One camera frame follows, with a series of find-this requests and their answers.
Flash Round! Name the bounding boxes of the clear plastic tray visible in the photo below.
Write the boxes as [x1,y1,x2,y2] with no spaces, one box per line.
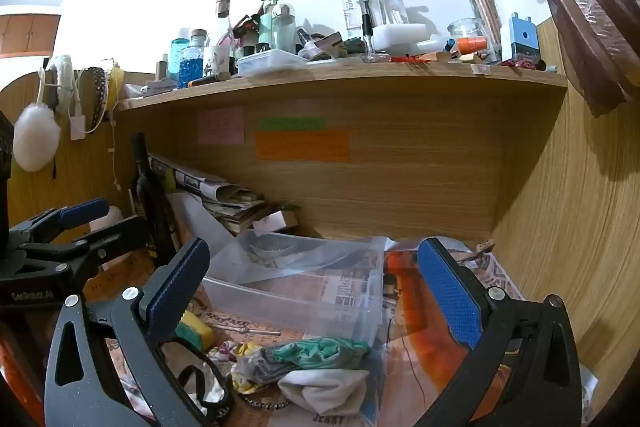
[236,49,309,78]

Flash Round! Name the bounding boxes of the clear plastic storage container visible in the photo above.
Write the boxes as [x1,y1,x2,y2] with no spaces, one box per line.
[200,228,388,350]

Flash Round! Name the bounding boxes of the tall jar of sticks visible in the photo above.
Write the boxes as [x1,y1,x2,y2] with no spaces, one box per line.
[468,0,504,63]

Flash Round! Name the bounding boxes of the orange capped tube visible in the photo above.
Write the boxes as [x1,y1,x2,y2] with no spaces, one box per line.
[457,36,489,56]

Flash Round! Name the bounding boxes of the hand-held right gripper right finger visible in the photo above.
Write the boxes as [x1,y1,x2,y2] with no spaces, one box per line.
[414,237,586,427]

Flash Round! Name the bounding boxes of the dark wine bottle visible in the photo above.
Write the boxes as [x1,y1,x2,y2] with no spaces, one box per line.
[128,132,177,259]

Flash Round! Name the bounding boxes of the blue box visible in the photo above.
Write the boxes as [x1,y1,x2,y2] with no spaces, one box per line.
[508,12,541,66]

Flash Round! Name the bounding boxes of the stack of folded newspapers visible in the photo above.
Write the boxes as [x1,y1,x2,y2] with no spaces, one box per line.
[147,152,269,236]

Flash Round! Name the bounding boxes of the white fluffy puff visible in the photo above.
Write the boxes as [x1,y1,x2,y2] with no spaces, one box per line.
[12,104,62,172]

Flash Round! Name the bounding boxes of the orange sticky note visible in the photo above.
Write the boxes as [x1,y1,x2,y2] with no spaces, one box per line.
[255,130,351,163]

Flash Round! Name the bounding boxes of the wooden cabinet doors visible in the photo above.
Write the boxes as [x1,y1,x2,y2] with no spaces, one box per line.
[0,5,61,58]

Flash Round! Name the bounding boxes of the small white cardboard box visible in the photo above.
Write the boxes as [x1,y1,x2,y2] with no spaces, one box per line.
[252,208,301,236]

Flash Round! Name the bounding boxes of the glass bottle with cork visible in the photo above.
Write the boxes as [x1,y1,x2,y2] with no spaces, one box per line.
[212,0,236,52]

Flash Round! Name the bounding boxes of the white paper sheet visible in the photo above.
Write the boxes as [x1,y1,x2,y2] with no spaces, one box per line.
[167,192,236,259]

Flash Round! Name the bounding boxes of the black pen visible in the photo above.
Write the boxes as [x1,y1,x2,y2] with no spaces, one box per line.
[360,0,375,60]

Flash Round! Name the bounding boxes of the yellow green sponge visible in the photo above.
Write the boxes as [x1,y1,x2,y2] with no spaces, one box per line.
[175,309,215,350]

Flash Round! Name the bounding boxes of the pink sticky note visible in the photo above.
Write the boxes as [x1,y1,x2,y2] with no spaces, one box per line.
[196,108,246,145]

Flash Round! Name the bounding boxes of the green sticky note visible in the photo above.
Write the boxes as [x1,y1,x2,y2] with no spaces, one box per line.
[259,117,326,132]

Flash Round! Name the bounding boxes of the yellow floral cloth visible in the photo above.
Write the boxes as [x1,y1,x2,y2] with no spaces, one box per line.
[207,341,266,395]

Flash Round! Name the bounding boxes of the beaded bracelet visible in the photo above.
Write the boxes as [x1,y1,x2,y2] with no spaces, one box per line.
[242,394,292,411]

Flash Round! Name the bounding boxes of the brown plastic bag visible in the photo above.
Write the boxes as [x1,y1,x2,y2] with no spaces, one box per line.
[538,0,640,118]

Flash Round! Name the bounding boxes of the mint green pump bottle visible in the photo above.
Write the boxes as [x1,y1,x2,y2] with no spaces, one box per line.
[259,0,281,52]

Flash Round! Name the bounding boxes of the green knit cloth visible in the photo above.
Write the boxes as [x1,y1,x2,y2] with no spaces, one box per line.
[237,336,374,383]

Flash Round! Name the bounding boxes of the wooden shelf board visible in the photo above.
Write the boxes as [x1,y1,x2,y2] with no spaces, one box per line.
[115,56,569,112]

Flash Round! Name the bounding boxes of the clear bottle silver cap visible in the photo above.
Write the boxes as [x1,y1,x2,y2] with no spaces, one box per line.
[272,3,297,53]

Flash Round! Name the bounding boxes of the black strap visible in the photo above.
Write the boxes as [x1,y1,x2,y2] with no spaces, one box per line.
[172,341,235,425]

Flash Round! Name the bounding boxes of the blue bead jar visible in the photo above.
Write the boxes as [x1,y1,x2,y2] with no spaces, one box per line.
[179,47,205,88]

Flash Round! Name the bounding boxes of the yellow hanging cord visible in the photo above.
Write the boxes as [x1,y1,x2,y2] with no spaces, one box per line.
[108,61,125,102]

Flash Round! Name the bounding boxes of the brown lipstick tube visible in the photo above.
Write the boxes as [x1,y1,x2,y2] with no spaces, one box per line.
[188,74,231,88]

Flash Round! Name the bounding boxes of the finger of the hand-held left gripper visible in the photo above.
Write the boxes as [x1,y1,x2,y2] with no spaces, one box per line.
[9,198,110,249]
[54,215,153,281]

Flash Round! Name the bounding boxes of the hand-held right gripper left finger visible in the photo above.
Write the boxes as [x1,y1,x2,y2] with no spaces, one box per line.
[44,237,236,427]

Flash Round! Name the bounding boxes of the small metal pin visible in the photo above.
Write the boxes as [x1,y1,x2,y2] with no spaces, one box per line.
[220,324,282,337]

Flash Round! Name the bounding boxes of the studded dark headband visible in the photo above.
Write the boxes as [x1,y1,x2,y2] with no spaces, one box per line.
[89,67,110,134]

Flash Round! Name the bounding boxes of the white printed mug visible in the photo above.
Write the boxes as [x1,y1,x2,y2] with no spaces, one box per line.
[202,45,231,78]

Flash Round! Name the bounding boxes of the white plastic box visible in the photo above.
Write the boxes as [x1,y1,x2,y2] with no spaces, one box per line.
[372,23,429,56]

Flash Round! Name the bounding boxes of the round glass jar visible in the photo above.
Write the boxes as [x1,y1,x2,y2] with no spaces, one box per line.
[447,18,489,53]

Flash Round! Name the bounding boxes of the blue liquid bottle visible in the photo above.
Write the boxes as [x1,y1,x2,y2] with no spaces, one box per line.
[169,28,192,88]

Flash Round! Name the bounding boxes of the white sock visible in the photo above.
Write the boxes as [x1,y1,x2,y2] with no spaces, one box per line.
[276,368,371,419]

